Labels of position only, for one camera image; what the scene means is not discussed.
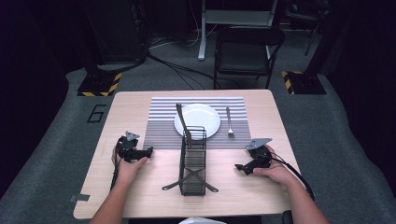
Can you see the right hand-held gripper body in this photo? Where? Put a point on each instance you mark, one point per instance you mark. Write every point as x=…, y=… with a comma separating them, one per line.
x=260, y=153

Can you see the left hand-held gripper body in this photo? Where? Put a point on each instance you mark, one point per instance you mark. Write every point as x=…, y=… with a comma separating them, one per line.
x=127, y=148

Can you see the person's left hand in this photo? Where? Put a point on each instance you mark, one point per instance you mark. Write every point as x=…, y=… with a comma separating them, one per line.
x=129, y=169

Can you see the person's right hand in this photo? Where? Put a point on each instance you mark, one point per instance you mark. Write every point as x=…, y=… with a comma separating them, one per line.
x=277, y=172

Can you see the grey striped placemat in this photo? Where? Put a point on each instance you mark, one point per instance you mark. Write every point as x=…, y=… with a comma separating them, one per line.
x=162, y=124

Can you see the metal fork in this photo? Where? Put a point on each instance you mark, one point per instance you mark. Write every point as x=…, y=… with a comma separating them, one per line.
x=229, y=121

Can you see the metal table knife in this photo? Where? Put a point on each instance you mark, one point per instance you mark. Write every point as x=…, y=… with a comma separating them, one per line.
x=181, y=116

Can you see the white round plate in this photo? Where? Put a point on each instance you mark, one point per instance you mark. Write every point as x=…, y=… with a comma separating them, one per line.
x=202, y=118

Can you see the grey tape strip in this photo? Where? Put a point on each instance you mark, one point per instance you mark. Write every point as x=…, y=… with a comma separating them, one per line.
x=79, y=198

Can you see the black stand base hazard tape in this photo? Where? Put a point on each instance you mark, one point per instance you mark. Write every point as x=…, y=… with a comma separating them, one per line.
x=303, y=83
x=98, y=85

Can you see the black folding chair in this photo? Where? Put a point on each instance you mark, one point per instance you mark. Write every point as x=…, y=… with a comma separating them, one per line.
x=246, y=59

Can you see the white metal stand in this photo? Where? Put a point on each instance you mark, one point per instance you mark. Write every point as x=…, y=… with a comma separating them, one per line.
x=236, y=17

